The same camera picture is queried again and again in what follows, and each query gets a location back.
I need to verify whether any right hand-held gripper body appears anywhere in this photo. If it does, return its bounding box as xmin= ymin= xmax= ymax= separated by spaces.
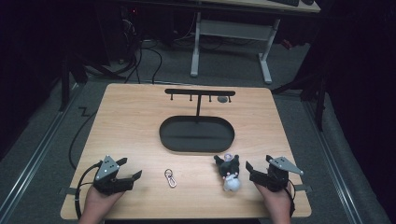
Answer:
xmin=248 ymin=156 xmax=304 ymax=193

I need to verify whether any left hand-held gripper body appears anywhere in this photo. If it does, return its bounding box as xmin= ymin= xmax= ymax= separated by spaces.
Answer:
xmin=92 ymin=154 xmax=135 ymax=196

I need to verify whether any black and white plush keychain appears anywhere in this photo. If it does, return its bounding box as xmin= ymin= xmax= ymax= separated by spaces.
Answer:
xmin=213 ymin=153 xmax=242 ymax=192

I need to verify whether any silver carabiner keychain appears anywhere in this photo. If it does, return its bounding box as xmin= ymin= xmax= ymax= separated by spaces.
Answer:
xmin=163 ymin=168 xmax=177 ymax=189

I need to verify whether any black hook stand with tray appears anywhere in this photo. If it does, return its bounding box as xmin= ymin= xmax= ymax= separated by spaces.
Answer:
xmin=159 ymin=88 xmax=236 ymax=154

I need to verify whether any person's right hand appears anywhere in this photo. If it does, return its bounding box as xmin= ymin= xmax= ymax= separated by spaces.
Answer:
xmin=253 ymin=181 xmax=293 ymax=222

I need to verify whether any person's left hand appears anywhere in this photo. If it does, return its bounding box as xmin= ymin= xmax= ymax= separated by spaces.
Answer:
xmin=79 ymin=185 xmax=125 ymax=222

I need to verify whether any black metal stand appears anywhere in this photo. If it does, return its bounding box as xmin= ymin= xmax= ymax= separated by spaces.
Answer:
xmin=270 ymin=69 xmax=329 ymax=133
xmin=58 ymin=52 xmax=127 ymax=113

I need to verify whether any small red object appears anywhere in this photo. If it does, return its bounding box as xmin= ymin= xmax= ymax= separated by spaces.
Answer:
xmin=280 ymin=38 xmax=294 ymax=51

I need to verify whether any black keyboard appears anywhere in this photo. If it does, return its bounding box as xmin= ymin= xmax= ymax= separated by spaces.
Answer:
xmin=268 ymin=0 xmax=301 ymax=7

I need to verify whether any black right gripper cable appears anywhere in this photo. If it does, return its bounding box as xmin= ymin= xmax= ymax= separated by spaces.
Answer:
xmin=285 ymin=178 xmax=296 ymax=217

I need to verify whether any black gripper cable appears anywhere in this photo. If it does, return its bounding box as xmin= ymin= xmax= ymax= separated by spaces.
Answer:
xmin=285 ymin=178 xmax=296 ymax=217
xmin=74 ymin=160 xmax=105 ymax=220

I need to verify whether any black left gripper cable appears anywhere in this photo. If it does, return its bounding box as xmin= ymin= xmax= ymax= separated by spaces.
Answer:
xmin=74 ymin=160 xmax=105 ymax=220

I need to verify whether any black floor cable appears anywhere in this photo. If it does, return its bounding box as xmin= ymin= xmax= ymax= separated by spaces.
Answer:
xmin=68 ymin=106 xmax=98 ymax=171

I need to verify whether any metal floor rail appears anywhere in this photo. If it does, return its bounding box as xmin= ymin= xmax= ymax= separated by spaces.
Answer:
xmin=0 ymin=83 xmax=80 ymax=218
xmin=302 ymin=99 xmax=366 ymax=224

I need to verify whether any bundle of black cables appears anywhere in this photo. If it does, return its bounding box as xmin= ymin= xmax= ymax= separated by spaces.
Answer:
xmin=120 ymin=12 xmax=163 ymax=85

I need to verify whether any white metal frame desk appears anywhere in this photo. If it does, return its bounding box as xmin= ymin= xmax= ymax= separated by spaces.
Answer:
xmin=190 ymin=0 xmax=321 ymax=85

